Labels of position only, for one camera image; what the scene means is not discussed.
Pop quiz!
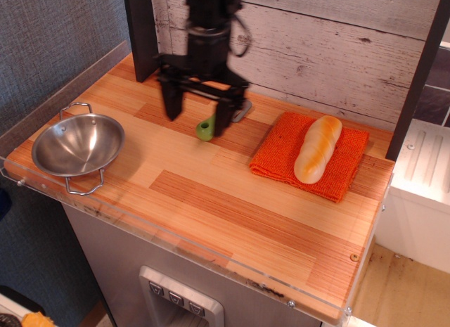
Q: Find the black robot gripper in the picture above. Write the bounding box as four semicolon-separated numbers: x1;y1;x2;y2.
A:
157;27;248;137

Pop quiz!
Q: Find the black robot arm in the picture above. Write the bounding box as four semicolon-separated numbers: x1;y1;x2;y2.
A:
158;0;249;141

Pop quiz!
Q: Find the orange knitted cloth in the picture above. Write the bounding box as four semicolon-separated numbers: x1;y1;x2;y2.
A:
250;113;369;203

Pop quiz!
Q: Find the plastic toy bread loaf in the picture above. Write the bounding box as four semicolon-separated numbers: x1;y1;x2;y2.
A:
294;115;342;184

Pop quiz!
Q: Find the clear acrylic table edge guard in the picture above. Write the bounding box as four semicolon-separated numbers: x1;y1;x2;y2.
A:
1;153;361;326

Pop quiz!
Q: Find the grey toy fridge cabinet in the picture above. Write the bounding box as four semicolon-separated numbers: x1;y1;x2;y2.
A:
63;205;321;326

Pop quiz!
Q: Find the silver dispenser panel with buttons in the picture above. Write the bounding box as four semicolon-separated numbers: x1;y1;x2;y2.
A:
139;266;225;326

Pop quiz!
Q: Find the white toy sink unit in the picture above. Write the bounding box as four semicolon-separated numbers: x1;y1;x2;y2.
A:
375;120;449;272

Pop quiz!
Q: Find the orange black object bottom left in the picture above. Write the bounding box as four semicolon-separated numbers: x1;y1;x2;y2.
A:
1;312;56;327

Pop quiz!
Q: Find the dark left vertical post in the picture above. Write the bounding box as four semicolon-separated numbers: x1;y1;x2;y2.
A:
124;0;159;82

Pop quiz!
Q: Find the dark vertical post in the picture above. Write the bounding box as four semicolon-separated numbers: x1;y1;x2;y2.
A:
124;0;159;82
385;0;449;161

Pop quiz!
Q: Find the stainless steel two-handled bowl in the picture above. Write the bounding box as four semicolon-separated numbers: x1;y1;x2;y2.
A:
32;102;125;196

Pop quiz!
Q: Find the dark right vertical post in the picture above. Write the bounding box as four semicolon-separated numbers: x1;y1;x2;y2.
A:
385;0;449;161

